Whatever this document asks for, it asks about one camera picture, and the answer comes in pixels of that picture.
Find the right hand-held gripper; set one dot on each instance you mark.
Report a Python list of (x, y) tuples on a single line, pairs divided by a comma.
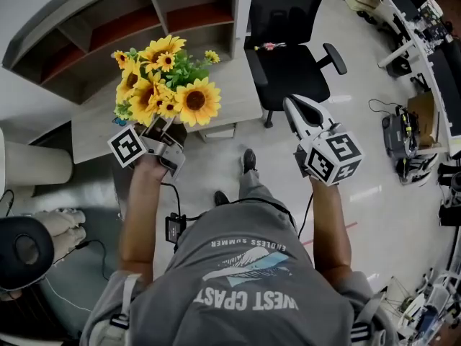
[(335, 157)]

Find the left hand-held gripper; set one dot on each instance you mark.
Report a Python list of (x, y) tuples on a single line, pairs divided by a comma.
[(126, 146)]

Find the yellow sunflower bouquet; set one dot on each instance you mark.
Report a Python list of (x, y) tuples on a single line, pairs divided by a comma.
[(194, 101)]

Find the person's left forearm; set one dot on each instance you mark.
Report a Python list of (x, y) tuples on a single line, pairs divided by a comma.
[(138, 215)]

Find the person's right forearm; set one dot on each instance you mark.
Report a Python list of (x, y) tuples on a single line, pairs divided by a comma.
[(329, 229)]

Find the grey wooden desk with shelves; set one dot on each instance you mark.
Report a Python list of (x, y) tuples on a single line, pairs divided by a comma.
[(237, 99)]

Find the white long office desk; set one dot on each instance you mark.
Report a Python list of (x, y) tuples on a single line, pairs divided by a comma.
[(421, 49)]

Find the black mesh office chair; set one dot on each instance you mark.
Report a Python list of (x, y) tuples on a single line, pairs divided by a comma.
[(288, 74)]

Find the person's right black shoe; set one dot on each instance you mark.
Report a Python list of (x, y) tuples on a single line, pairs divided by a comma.
[(249, 159)]

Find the person's black shoe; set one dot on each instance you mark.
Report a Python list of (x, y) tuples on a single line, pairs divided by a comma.
[(220, 197), (249, 159)]

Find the plastic bottle with red label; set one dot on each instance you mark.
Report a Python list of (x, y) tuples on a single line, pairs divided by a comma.
[(270, 46)]

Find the grey and black tool bag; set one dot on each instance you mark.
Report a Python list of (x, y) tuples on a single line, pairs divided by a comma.
[(398, 135)]

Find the person's grey trousers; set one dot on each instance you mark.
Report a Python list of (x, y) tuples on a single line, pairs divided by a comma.
[(252, 189)]

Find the white round bin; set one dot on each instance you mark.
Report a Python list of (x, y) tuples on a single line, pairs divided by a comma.
[(36, 164)]

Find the person's left black shoe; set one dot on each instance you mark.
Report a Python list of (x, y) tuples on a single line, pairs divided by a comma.
[(220, 197)]

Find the brown cardboard box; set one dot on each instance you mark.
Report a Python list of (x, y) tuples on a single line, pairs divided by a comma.
[(423, 117)]

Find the white and black sneaker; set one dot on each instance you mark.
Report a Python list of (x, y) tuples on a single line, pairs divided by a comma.
[(426, 162), (410, 173)]

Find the person's grey printed t-shirt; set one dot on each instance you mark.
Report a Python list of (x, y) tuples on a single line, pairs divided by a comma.
[(245, 294)]

